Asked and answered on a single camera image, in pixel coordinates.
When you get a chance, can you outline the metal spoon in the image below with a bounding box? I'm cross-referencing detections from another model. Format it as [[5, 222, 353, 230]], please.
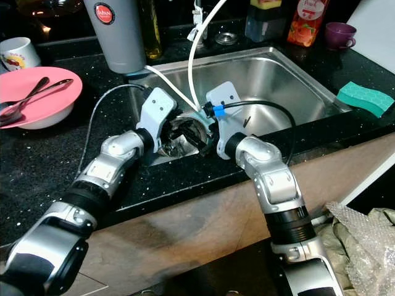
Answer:
[[0, 76, 50, 121], [1, 78, 74, 126]]

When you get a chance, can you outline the stainless steel sink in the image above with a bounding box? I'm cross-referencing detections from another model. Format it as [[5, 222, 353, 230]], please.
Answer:
[[128, 46, 354, 167]]

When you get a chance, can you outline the round metal sink cap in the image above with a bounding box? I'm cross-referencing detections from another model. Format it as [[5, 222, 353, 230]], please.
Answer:
[[215, 32, 238, 46]]

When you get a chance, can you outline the yellow oil bottle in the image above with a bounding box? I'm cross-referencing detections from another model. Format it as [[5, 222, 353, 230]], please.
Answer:
[[139, 0, 162, 61]]

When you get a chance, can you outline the metal faucet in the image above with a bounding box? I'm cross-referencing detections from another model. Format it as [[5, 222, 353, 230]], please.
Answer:
[[191, 0, 209, 43]]

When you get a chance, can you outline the grey tumbler with red logo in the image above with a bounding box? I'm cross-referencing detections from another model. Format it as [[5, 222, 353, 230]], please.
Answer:
[[83, 0, 148, 75]]

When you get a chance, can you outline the pink bowl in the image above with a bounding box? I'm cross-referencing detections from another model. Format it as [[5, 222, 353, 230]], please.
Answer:
[[0, 67, 84, 131]]

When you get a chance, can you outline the dark clear soap container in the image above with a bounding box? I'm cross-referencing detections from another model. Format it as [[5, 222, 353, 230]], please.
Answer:
[[244, 5, 288, 44]]

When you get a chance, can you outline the yellow pink sponge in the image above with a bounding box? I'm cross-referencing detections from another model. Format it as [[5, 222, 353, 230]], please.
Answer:
[[249, 0, 285, 9]]

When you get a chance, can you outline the green sponge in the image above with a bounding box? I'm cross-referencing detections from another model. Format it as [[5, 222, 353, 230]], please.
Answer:
[[336, 81, 395, 118]]

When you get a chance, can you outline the purple cup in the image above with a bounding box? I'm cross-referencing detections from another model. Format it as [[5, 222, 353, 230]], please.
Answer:
[[323, 22, 358, 51]]

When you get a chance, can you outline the white printed mug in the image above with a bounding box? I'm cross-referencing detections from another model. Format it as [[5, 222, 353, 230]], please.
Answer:
[[0, 37, 42, 72]]

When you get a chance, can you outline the dark glass bowl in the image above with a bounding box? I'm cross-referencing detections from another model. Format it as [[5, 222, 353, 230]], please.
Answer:
[[15, 0, 87, 19]]

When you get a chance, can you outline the bubble wrap bag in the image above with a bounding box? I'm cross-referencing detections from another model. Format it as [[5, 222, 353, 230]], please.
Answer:
[[312, 200, 395, 296]]

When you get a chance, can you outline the white board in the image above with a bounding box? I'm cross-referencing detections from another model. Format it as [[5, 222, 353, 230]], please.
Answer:
[[345, 0, 395, 59]]

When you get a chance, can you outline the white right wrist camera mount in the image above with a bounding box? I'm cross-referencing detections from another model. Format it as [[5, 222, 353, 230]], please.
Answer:
[[205, 81, 248, 160]]

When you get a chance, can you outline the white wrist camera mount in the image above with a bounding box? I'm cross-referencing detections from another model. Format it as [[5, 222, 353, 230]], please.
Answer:
[[136, 86, 180, 155], [205, 81, 248, 160]]

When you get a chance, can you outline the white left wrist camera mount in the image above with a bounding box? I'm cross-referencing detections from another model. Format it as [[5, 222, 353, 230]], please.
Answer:
[[136, 86, 180, 155]]

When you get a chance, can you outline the thin white hose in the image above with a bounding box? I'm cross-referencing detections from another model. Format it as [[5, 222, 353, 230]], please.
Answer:
[[144, 64, 203, 113]]

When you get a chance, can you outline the thick white hose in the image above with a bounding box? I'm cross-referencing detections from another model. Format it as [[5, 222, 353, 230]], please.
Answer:
[[188, 0, 229, 113]]

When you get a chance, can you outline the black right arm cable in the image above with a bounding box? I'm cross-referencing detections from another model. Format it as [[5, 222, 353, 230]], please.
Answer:
[[222, 99, 299, 166]]

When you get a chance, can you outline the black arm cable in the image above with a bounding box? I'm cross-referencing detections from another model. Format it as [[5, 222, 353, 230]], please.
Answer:
[[222, 99, 299, 166], [88, 84, 150, 186]]

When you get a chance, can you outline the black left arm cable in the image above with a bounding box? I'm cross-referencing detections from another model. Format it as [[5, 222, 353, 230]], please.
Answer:
[[88, 84, 150, 186]]

